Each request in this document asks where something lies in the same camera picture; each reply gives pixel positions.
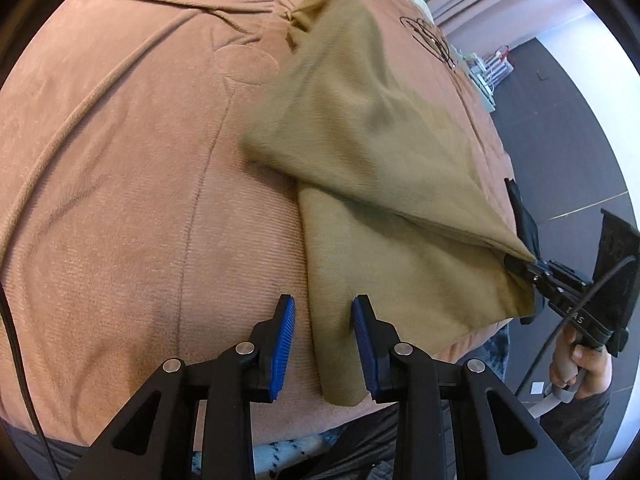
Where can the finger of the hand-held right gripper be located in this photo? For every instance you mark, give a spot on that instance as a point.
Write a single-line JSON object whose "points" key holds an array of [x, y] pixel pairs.
{"points": [[527, 270]]}

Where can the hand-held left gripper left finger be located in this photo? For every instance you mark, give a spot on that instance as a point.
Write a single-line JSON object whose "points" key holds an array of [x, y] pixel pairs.
{"points": [[282, 350]]}

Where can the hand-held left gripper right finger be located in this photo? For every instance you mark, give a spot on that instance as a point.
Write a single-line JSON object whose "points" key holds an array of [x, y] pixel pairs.
{"points": [[362, 350]]}

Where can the olive printed T-shirt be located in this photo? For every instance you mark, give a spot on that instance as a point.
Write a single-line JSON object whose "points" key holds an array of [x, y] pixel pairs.
{"points": [[380, 160]]}

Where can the person's right forearm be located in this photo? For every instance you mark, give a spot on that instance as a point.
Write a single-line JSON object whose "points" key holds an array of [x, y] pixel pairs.
{"points": [[585, 430]]}

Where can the person's right hand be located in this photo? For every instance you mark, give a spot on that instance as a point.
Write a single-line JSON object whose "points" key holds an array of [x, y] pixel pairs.
{"points": [[592, 370]]}

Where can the black cloth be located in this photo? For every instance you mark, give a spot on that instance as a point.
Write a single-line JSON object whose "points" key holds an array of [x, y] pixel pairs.
{"points": [[525, 225]]}

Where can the white nightstand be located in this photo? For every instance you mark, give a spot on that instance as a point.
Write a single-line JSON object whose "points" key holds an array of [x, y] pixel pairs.
{"points": [[487, 87]]}

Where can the white and red rack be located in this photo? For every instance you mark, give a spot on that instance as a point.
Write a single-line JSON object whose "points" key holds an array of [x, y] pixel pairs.
{"points": [[500, 62]]}

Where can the orange-brown blanket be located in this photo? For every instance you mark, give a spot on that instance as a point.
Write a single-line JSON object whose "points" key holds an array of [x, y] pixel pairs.
{"points": [[150, 185]]}

